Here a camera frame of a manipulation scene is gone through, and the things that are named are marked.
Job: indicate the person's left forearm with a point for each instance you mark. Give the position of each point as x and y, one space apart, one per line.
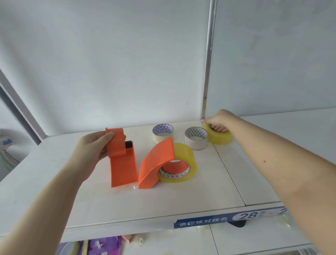
39 218

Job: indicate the purple plastic bag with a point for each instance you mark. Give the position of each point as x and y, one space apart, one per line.
105 247

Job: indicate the yellow tape roll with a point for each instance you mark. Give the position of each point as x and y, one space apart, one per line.
187 155
220 139

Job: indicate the white tape roll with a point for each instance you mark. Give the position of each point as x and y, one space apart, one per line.
195 145

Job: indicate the white and dark shelf post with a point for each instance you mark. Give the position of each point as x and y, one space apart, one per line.
21 113

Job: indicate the red and white packet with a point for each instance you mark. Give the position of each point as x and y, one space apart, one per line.
128 237

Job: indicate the silver wall strip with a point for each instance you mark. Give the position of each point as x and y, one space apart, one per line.
210 52

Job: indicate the person's right hand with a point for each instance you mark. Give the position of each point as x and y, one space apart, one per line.
225 120

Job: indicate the orange tape dispenser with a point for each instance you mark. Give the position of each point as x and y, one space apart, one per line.
155 163
123 168

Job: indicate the person's right forearm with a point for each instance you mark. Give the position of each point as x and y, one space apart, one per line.
288 170

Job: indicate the blue label strip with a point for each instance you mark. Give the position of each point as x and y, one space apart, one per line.
204 222

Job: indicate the person's left hand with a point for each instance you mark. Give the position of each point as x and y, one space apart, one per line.
89 155

